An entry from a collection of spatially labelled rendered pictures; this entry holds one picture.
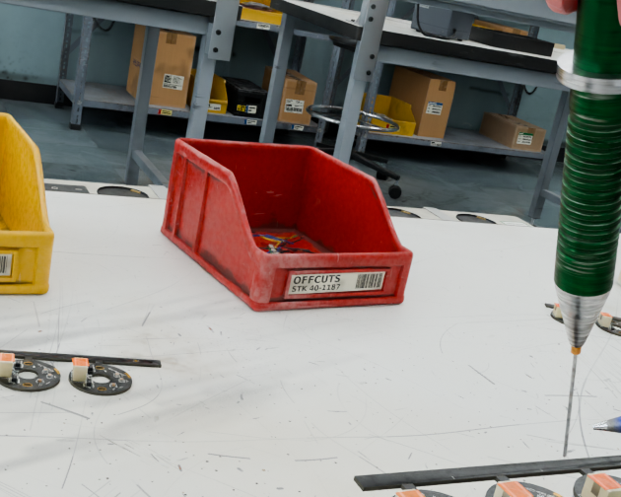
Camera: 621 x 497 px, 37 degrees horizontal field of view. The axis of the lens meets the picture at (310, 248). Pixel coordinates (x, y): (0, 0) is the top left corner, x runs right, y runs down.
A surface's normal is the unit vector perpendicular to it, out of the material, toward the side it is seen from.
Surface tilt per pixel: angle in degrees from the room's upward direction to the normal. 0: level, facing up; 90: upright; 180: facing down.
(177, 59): 90
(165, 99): 89
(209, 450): 0
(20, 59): 90
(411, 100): 91
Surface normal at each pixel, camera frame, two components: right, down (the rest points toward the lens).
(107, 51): 0.39, 0.35
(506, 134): -0.92, -0.08
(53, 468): 0.19, -0.94
